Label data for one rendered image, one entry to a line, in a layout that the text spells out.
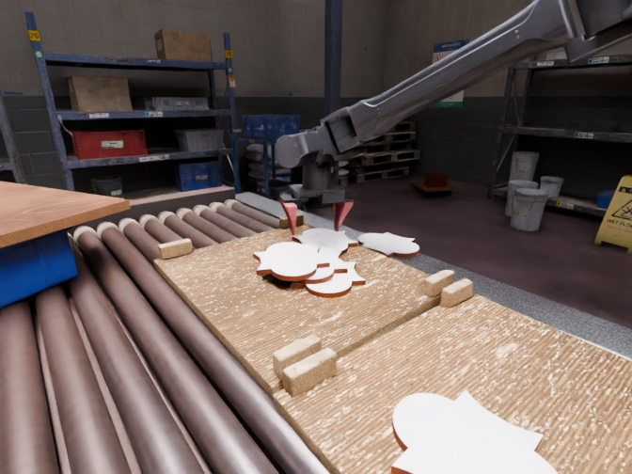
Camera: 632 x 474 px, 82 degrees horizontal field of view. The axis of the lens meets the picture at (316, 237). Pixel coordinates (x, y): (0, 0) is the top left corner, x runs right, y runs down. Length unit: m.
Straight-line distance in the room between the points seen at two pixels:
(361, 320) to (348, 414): 0.16
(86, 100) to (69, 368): 3.97
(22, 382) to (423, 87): 0.62
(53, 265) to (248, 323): 0.37
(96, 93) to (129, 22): 1.09
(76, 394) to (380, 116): 0.54
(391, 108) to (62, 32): 4.63
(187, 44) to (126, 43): 0.81
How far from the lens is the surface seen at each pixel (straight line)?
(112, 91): 4.47
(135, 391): 0.47
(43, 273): 0.73
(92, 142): 4.37
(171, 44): 4.56
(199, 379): 0.46
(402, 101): 0.60
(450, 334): 0.50
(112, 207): 0.74
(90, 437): 0.44
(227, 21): 5.53
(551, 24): 0.54
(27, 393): 0.52
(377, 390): 0.41
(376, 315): 0.52
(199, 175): 4.67
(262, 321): 0.50
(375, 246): 0.77
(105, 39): 5.09
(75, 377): 0.52
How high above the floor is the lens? 1.21
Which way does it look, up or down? 21 degrees down
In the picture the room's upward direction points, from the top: straight up
